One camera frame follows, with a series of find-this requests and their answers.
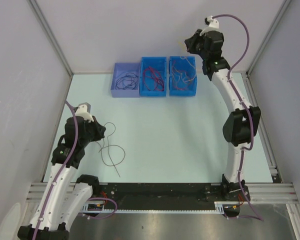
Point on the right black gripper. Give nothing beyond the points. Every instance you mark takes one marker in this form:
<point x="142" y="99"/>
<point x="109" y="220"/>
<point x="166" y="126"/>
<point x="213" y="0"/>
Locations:
<point x="190" y="43"/>

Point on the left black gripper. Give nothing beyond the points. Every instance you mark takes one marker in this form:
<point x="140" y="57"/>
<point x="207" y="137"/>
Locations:
<point x="99" y="128"/>

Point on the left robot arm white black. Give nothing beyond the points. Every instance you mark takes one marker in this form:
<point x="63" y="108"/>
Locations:
<point x="57" y="210"/>

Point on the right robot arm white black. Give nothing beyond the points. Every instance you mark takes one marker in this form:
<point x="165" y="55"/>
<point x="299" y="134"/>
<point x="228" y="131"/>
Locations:
<point x="241" y="126"/>

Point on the blue bin right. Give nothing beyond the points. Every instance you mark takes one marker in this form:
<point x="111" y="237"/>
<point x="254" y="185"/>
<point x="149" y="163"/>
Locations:
<point x="182" y="76"/>

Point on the blue bin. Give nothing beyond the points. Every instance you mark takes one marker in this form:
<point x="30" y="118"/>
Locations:
<point x="182" y="76"/>
<point x="153" y="77"/>

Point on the lavender plastic bin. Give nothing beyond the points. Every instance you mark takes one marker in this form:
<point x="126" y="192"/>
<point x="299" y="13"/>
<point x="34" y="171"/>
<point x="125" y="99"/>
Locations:
<point x="126" y="80"/>

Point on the blue bin middle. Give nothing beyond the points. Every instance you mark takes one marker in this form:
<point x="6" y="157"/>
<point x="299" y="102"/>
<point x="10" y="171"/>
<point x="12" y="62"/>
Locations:
<point x="153" y="77"/>

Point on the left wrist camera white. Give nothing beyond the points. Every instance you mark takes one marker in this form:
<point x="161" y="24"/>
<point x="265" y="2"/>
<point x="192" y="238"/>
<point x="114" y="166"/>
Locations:
<point x="84" y="110"/>

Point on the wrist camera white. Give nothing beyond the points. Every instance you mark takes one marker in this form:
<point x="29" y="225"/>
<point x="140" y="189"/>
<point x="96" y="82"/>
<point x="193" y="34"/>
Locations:
<point x="211" y="25"/>
<point x="84" y="110"/>

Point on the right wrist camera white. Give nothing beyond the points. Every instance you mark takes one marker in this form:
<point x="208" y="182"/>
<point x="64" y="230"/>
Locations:
<point x="211" y="25"/>

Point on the right aluminium frame post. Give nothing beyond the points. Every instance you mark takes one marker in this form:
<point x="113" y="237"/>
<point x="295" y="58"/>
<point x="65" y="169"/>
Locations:
<point x="277" y="19"/>

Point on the aluminium frame post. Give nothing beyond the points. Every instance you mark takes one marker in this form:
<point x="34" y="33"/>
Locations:
<point x="277" y="19"/>
<point x="38" y="13"/>

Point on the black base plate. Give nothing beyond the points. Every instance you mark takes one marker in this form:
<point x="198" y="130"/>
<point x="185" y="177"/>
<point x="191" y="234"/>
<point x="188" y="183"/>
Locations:
<point x="170" y="196"/>

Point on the left aluminium frame post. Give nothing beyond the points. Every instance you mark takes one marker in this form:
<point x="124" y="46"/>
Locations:
<point x="38" y="13"/>

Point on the right aluminium table rail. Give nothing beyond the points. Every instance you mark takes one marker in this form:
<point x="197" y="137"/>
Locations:
<point x="263" y="134"/>

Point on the front aluminium rail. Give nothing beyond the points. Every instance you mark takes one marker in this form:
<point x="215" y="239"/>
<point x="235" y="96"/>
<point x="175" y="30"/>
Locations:
<point x="260" y="193"/>

